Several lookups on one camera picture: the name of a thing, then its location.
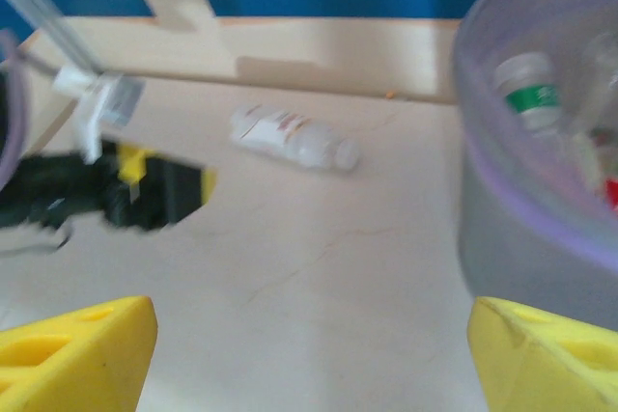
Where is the silver mesh waste bin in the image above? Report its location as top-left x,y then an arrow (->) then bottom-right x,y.
451,0 -> 618,331

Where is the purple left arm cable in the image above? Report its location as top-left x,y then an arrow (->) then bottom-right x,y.
0,28 -> 31,191

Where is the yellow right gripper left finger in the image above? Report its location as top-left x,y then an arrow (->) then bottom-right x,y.
0,294 -> 158,412

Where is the clear bottle white label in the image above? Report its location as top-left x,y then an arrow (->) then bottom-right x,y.
229,103 -> 361,175

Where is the clear bottle red label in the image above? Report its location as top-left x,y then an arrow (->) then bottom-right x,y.
601,176 -> 618,213

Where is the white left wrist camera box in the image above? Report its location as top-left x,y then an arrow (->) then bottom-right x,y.
51,66 -> 147,166

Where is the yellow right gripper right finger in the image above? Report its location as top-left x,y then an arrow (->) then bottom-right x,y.
465,295 -> 618,412

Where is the clear bottle green label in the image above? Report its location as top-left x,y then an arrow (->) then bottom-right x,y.
492,51 -> 564,131

